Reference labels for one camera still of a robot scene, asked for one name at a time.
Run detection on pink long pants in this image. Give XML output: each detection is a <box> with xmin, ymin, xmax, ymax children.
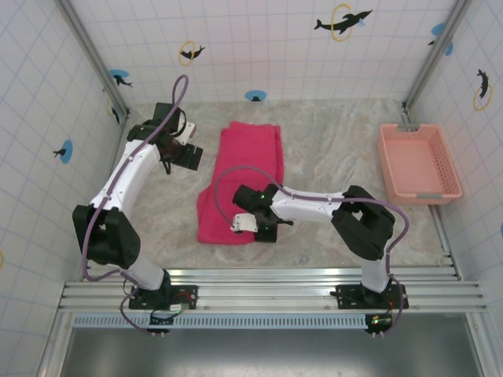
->
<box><xmin>196</xmin><ymin>120</ymin><xmax>286</xmax><ymax>247</ymax></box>

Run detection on blue oval black dolphin sticker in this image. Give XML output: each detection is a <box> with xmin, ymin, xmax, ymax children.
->
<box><xmin>108</xmin><ymin>69</ymin><xmax>134</xmax><ymax>89</ymax></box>

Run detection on blue circle dark fish sticker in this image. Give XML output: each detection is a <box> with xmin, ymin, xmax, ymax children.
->
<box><xmin>53</xmin><ymin>139</ymin><xmax>75</xmax><ymax>164</ymax></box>

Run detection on left small circuit board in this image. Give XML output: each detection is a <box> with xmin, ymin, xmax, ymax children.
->
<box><xmin>148</xmin><ymin>312</ymin><xmax>174</xmax><ymax>335</ymax></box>

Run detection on small circuit board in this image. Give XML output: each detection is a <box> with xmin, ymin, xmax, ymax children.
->
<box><xmin>365</xmin><ymin>313</ymin><xmax>394</xmax><ymax>335</ymax></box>
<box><xmin>148</xmin><ymin>312</ymin><xmax>174</xmax><ymax>335</ymax></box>

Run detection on right small circuit board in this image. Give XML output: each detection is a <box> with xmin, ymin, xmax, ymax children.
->
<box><xmin>365</xmin><ymin>313</ymin><xmax>394</xmax><ymax>335</ymax></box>

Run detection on pink plastic perforated basket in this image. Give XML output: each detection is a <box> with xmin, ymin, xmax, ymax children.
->
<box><xmin>376</xmin><ymin>123</ymin><xmax>464</xmax><ymax>205</ymax></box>

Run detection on blue patches dolphin sticker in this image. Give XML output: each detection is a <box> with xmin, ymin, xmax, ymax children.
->
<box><xmin>427</xmin><ymin>22</ymin><xmax>454</xmax><ymax>57</ymax></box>

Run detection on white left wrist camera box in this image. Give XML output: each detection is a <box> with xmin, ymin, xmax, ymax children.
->
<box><xmin>177</xmin><ymin>120</ymin><xmax>197</xmax><ymax>145</ymax></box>

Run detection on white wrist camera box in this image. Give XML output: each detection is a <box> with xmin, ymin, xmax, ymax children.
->
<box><xmin>229</xmin><ymin>213</ymin><xmax>259</xmax><ymax>236</ymax></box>
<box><xmin>177</xmin><ymin>120</ymin><xmax>197</xmax><ymax>145</ymax></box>

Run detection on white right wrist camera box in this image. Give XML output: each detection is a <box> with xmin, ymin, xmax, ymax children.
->
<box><xmin>229</xmin><ymin>213</ymin><xmax>259</xmax><ymax>236</ymax></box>

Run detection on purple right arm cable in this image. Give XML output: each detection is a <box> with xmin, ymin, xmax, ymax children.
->
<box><xmin>212</xmin><ymin>166</ymin><xmax>410</xmax><ymax>339</ymax></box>

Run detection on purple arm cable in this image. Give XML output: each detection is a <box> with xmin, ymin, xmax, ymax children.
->
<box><xmin>81</xmin><ymin>74</ymin><xmax>189</xmax><ymax>335</ymax></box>
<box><xmin>212</xmin><ymin>166</ymin><xmax>410</xmax><ymax>339</ymax></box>

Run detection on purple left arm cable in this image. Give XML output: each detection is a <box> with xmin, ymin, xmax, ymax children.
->
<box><xmin>81</xmin><ymin>74</ymin><xmax>189</xmax><ymax>335</ymax></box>

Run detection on aluminium mounting rail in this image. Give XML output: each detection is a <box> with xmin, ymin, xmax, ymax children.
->
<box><xmin>57</xmin><ymin>268</ymin><xmax>489</xmax><ymax>314</ymax></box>

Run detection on ring dolphin sticker behind post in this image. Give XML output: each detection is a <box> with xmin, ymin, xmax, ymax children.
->
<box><xmin>106</xmin><ymin>97</ymin><xmax>120</xmax><ymax>126</ymax></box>

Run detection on slotted grey cable duct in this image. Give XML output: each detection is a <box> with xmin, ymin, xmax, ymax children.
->
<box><xmin>72</xmin><ymin>313</ymin><xmax>394</xmax><ymax>329</ymax></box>

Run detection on small dolphin yellow ring sticker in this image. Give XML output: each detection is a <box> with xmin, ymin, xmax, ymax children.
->
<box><xmin>178</xmin><ymin>40</ymin><xmax>207</xmax><ymax>67</ymax></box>

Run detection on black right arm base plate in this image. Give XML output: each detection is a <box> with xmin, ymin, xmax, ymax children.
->
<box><xmin>329</xmin><ymin>281</ymin><xmax>409</xmax><ymax>311</ymax></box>

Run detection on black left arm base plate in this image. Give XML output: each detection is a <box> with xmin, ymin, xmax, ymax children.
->
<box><xmin>128</xmin><ymin>283</ymin><xmax>200</xmax><ymax>311</ymax></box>

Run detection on aluminium frame post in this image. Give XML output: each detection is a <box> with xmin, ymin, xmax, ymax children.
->
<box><xmin>54</xmin><ymin>0</ymin><xmax>129</xmax><ymax>113</ymax></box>
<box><xmin>404</xmin><ymin>0</ymin><xmax>475</xmax><ymax>111</ymax></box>

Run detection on aluminium side rail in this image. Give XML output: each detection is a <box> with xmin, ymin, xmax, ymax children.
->
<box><xmin>427</xmin><ymin>203</ymin><xmax>461</xmax><ymax>280</ymax></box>

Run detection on large dolphins yellow ring sticker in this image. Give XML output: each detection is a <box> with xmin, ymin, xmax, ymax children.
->
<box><xmin>313</xmin><ymin>3</ymin><xmax>373</xmax><ymax>42</ymax></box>

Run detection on upright dolphin yellow ring sticker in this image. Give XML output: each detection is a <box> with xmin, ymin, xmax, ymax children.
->
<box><xmin>472</xmin><ymin>68</ymin><xmax>494</xmax><ymax>112</ymax></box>

